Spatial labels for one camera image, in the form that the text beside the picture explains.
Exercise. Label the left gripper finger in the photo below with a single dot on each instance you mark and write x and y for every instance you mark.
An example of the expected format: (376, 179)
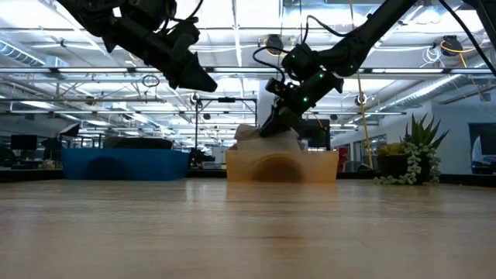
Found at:
(193, 75)

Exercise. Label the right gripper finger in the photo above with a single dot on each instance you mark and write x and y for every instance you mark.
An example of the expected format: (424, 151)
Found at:
(281, 122)

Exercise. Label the beige baseball cap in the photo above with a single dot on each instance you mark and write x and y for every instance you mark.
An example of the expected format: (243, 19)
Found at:
(271, 145)

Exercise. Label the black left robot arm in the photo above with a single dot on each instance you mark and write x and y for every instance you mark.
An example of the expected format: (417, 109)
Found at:
(93, 15)

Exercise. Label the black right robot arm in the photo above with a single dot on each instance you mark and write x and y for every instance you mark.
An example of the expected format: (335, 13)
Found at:
(372, 31)

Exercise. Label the large black monitor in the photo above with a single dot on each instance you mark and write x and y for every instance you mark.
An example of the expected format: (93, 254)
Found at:
(317, 135)

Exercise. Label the black metal stand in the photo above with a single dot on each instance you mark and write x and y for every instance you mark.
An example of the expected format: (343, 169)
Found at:
(226, 100)

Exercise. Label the orange translucent plastic bin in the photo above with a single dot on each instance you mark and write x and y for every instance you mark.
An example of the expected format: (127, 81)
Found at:
(240, 166)

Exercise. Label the red object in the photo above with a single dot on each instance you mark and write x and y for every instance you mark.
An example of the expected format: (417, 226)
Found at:
(343, 159)

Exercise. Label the blue plastic bin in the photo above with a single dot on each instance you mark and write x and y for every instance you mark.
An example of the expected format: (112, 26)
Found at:
(155, 164)

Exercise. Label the potted succulent plant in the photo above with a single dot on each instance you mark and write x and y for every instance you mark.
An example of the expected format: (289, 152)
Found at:
(422, 137)

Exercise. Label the black desk monitor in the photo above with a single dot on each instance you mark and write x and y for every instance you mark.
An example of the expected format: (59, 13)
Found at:
(24, 142)

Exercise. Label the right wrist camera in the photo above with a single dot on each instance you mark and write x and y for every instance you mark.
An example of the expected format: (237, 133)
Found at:
(277, 87)

